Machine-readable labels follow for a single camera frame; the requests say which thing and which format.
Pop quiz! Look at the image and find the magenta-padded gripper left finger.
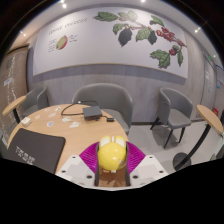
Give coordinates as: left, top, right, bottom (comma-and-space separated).
54, 141, 102, 188

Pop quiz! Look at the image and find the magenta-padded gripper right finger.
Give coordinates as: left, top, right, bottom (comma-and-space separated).
124, 141, 169, 188

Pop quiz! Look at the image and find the yellow computer mouse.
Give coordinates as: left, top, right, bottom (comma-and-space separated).
96, 134, 128, 174

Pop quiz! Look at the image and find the black mouse pad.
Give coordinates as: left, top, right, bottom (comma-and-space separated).
7, 128, 67, 175

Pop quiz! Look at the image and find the flat black device box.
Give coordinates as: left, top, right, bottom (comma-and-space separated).
82, 105, 103, 121

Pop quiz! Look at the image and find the grey upholstered chair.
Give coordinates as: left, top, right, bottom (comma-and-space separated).
20, 85, 50, 118
149, 87, 194, 149
71, 82, 134, 136

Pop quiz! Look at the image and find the round wooden side table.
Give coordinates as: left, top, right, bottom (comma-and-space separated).
1, 94, 28, 125
173, 104, 224, 172

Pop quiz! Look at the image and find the black cable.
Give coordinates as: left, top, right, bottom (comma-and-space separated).
60, 100, 99, 117

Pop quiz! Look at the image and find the white paper wall sign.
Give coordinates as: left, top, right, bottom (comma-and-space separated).
3, 77, 16, 87

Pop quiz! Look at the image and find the wall mural with leaves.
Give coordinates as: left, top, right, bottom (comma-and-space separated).
32, 6, 189, 79

